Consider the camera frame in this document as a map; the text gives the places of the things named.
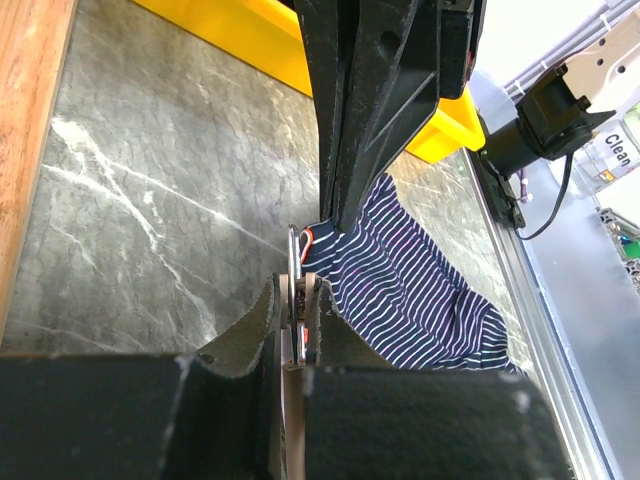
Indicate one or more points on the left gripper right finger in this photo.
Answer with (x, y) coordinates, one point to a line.
(367, 420)

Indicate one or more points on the striped navy underwear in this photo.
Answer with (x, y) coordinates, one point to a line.
(394, 286)

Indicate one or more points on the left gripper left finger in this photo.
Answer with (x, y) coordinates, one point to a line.
(209, 414)

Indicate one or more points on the wooden drying rack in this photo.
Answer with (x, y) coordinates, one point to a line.
(34, 39)

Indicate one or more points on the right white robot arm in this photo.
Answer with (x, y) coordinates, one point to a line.
(556, 116)

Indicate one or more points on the wooden clip hanger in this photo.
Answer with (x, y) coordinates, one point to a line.
(296, 358)

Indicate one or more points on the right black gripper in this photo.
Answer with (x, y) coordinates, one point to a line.
(397, 58)

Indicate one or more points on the aluminium mounting rail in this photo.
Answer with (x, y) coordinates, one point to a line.
(575, 299)

